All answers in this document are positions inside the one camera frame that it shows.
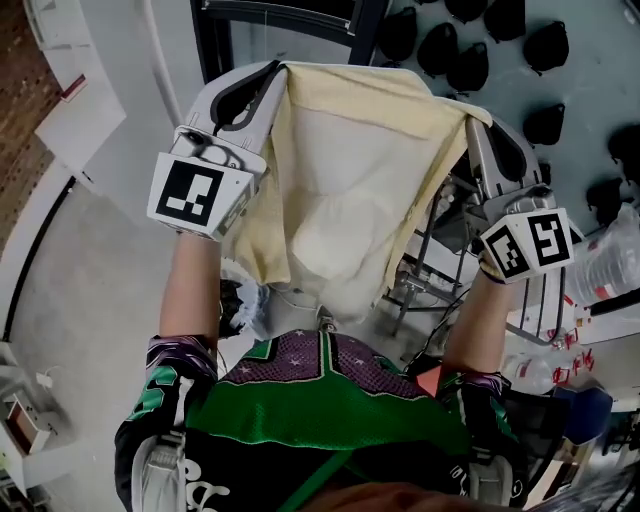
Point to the person's left forearm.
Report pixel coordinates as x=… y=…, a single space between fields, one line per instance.
x=192 y=295

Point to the cluster of red clips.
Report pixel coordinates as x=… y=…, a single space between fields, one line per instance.
x=572 y=357

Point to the blue chair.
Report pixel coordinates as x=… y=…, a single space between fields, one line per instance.
x=585 y=415

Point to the black garment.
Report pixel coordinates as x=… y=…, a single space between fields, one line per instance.
x=231 y=305

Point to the white shelf cabinet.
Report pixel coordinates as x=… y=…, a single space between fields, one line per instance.
x=80 y=135

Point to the black window frame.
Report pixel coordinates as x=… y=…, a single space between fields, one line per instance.
x=215 y=45

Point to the person's right forearm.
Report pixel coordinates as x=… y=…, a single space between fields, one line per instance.
x=477 y=325

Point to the red book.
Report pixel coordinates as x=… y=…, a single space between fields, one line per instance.
x=74 y=88

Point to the pale wall board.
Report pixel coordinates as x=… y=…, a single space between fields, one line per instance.
x=590 y=90

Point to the large clear water jug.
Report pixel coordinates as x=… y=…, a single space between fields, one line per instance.
x=610 y=260

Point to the white side cabinet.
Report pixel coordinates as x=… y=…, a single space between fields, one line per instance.
x=20 y=475

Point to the cream yellow clothes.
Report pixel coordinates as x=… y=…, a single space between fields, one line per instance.
x=350 y=190

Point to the person's green purple jersey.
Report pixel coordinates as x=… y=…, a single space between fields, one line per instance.
x=325 y=410

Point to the small clear water jug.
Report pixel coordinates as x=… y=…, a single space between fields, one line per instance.
x=527 y=372

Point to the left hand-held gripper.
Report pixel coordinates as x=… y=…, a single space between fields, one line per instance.
x=185 y=190

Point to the white power adapter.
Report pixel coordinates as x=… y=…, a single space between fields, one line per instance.
x=46 y=380

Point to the grey metal drying rack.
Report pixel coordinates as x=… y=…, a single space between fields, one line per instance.
x=425 y=285

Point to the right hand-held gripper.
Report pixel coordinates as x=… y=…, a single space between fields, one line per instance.
x=530 y=240

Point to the white pipe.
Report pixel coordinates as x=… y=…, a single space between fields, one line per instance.
x=162 y=65

